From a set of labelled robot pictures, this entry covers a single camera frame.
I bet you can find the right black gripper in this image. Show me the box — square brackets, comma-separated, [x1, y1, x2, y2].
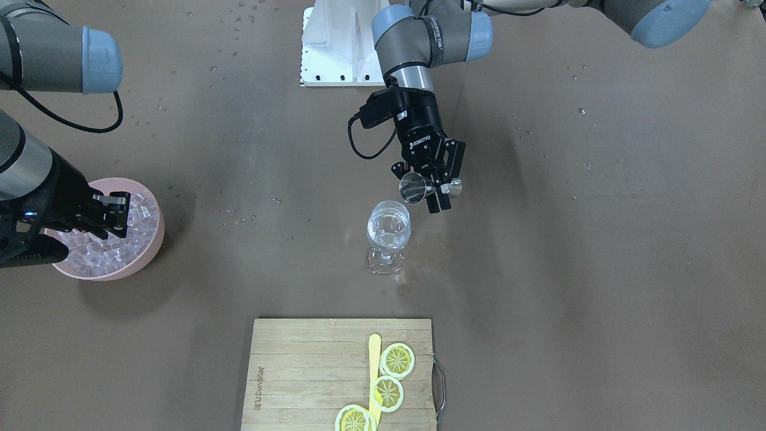
[24, 153, 131, 240]

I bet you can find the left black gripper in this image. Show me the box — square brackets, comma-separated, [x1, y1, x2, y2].
[391, 89, 467, 214]

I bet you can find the steel jigger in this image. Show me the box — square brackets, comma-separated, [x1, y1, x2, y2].
[399, 172, 463, 204]

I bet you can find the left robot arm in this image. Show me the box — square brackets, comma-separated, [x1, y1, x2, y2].
[347, 1, 710, 214]

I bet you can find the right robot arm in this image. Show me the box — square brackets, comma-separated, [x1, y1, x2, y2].
[2, 1, 130, 238]

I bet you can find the pink bowl of ice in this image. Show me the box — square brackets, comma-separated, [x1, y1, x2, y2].
[44, 177, 165, 281]

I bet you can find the clear wine glass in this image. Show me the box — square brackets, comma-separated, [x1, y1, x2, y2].
[366, 200, 412, 274]

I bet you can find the yellow plastic knife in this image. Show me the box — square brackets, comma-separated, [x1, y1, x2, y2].
[367, 333, 381, 429]

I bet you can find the lemon slice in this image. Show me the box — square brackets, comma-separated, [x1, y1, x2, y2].
[334, 404, 377, 431]
[369, 375, 405, 414]
[379, 342, 416, 380]

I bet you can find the lemon slice middle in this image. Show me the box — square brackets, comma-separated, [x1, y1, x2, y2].
[369, 375, 405, 414]

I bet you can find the bamboo cutting board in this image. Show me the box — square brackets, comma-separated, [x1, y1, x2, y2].
[240, 317, 441, 430]

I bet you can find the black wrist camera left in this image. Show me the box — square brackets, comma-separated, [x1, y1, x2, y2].
[357, 86, 410, 130]

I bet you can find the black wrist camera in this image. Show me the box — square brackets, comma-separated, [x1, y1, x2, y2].
[357, 86, 410, 130]
[1, 205, 69, 268]

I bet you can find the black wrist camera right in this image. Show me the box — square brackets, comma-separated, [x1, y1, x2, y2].
[1, 205, 69, 268]

